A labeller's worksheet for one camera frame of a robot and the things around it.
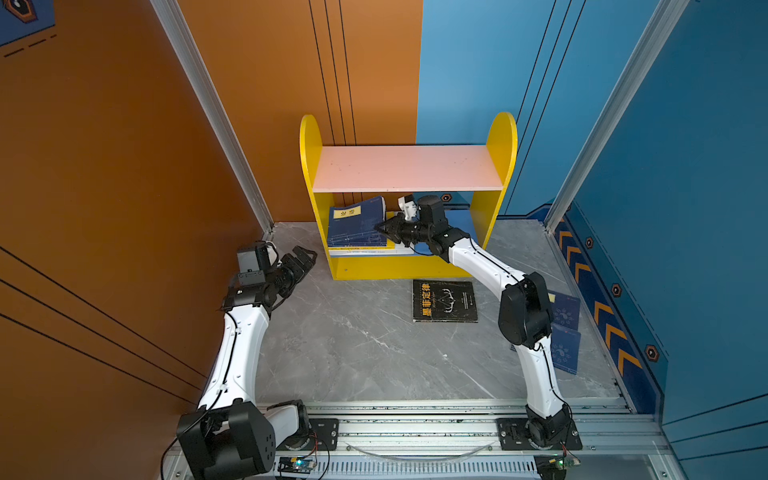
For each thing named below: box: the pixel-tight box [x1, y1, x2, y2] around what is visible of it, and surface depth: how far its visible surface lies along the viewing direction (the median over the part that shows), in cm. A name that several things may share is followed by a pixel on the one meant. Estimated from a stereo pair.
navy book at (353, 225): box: [328, 196, 387, 247], surface depth 91 cm
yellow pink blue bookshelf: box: [299, 113, 518, 281], surface depth 82 cm
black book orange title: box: [412, 279, 478, 323], surface depth 98 cm
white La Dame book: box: [329, 243, 415, 256], surface depth 93 cm
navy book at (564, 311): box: [547, 291, 581, 332], surface depth 96 cm
